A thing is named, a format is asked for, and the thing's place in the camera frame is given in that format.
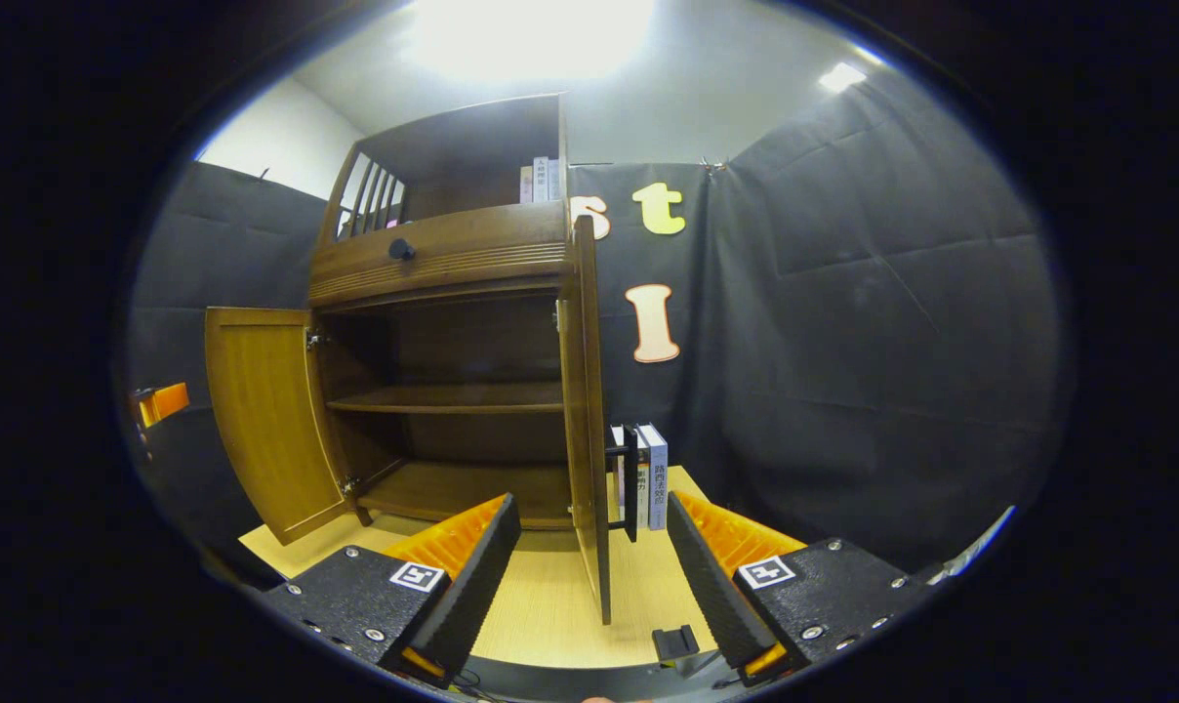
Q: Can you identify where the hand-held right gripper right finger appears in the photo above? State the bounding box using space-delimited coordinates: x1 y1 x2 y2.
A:
666 490 932 689

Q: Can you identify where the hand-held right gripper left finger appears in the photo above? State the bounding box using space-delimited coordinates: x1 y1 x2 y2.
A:
263 492 522 684

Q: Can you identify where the wooden cabinet door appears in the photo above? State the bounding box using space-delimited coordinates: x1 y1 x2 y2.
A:
556 215 641 626
204 307 358 546

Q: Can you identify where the wooden double-door shoe cabinet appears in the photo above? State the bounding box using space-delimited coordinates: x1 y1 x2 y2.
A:
306 93 590 533

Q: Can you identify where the small black block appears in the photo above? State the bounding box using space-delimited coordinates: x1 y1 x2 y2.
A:
652 625 700 663

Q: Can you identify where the pale blue spine book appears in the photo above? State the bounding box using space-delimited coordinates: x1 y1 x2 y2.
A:
646 423 669 531

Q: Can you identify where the black backdrop cloth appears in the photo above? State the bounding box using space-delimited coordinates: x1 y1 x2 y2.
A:
126 68 1064 577

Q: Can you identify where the large ceiling light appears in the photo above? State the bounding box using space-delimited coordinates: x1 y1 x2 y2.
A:
404 0 659 84

